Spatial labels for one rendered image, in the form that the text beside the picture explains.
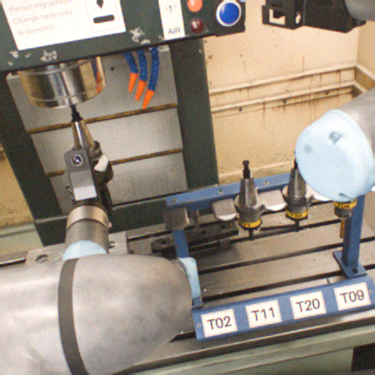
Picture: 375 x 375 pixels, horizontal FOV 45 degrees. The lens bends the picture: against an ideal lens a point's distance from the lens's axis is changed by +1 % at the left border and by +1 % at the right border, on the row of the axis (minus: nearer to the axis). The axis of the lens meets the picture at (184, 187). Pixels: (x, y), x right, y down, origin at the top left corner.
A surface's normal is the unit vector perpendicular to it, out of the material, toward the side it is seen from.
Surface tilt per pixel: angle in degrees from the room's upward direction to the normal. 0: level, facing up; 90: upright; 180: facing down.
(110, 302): 37
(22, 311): 29
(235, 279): 0
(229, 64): 90
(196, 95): 90
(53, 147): 90
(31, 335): 48
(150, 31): 90
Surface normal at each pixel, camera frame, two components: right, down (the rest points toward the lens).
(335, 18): -0.78, 0.44
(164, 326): 0.82, 0.19
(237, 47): 0.14, 0.56
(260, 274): -0.14, -0.80
